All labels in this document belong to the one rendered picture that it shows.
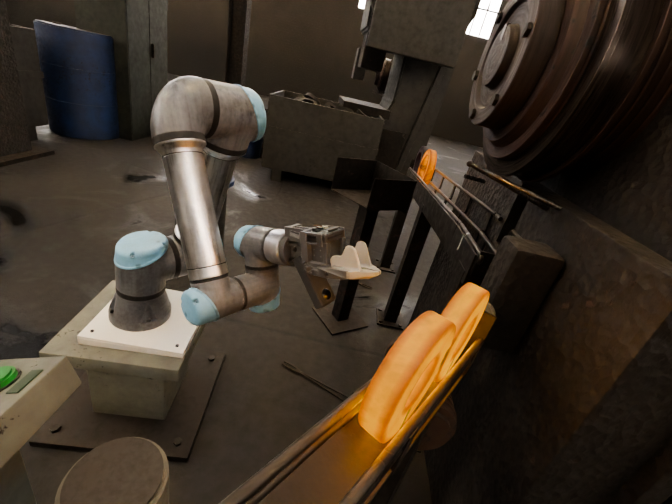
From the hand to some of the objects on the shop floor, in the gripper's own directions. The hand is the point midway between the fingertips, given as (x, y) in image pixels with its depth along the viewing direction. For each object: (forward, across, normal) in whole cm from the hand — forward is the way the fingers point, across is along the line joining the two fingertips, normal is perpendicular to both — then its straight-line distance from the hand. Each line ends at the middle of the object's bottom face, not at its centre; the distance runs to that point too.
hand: (373, 275), depth 61 cm
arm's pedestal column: (-77, -14, +50) cm, 93 cm away
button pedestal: (-39, -52, +63) cm, 90 cm away
